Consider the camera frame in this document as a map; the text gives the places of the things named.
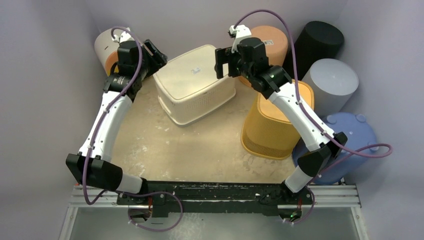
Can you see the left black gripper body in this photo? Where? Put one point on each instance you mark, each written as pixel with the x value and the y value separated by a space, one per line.
pixel 146 69

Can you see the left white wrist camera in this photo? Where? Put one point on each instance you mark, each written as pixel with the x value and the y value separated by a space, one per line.
pixel 123 37

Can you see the blue plastic bucket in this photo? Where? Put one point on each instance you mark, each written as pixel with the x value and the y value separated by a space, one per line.
pixel 359 134

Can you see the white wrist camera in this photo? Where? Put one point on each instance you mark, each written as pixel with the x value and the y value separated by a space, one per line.
pixel 123 37
pixel 238 33

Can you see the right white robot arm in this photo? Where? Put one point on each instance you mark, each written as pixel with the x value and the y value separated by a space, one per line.
pixel 322 142

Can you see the orange capybara bin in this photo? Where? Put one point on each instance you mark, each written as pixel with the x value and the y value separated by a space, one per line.
pixel 275 41

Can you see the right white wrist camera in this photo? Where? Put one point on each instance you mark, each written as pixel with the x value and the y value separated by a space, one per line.
pixel 238 33

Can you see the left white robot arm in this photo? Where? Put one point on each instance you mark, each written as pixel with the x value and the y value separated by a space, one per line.
pixel 92 166

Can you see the white mesh basket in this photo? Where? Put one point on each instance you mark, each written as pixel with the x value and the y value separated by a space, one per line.
pixel 188 88

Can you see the white drawer container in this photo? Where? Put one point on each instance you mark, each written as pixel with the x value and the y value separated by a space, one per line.
pixel 106 50

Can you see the yellow mesh basket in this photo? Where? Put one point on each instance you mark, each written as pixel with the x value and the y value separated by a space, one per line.
pixel 267 132

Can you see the black plastic bin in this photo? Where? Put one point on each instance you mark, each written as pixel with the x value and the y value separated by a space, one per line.
pixel 317 40

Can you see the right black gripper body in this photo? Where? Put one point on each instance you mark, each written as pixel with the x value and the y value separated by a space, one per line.
pixel 222 63

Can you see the aluminium mounting rail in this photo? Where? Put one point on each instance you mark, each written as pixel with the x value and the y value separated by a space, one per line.
pixel 325 196

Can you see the grey plastic bin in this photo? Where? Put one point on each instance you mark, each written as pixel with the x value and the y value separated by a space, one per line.
pixel 333 82

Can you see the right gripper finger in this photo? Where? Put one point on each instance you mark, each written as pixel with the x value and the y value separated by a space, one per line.
pixel 226 56
pixel 221 70

